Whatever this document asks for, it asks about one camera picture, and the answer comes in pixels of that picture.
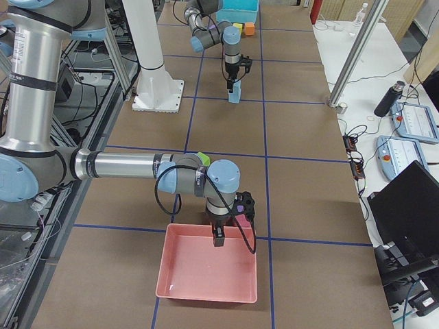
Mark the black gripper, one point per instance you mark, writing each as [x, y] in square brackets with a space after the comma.
[231, 70]
[217, 221]

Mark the magenta foam block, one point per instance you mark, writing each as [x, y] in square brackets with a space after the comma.
[242, 221]

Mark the pink plastic bin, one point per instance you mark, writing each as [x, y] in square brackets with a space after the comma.
[192, 268]

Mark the orange foam block left side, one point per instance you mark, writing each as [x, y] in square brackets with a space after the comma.
[249, 29]

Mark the yellow foam block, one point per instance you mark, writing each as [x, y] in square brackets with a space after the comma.
[239, 26]

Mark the teal plastic bin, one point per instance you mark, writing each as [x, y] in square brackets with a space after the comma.
[238, 11]

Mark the green foam block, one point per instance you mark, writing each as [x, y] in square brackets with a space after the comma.
[205, 160]

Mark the small metal cylinder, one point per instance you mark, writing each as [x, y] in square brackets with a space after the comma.
[341, 108]

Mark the black power strip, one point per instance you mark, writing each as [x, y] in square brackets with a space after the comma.
[355, 158]

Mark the black water bottle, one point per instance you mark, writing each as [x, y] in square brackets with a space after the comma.
[391, 96]

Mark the teach pendant near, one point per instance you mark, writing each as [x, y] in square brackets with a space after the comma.
[395, 154]

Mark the teach pendant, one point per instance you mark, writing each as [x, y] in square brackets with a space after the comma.
[414, 121]
[395, 154]

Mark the black laptop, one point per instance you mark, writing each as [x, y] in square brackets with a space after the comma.
[407, 208]

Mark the teach pendant far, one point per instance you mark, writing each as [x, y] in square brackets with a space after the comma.
[414, 121]

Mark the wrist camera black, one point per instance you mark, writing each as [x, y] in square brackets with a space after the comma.
[246, 63]
[245, 199]

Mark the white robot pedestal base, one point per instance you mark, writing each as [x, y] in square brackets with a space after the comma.
[156, 90]

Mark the aluminium frame post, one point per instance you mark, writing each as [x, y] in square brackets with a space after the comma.
[363, 26]

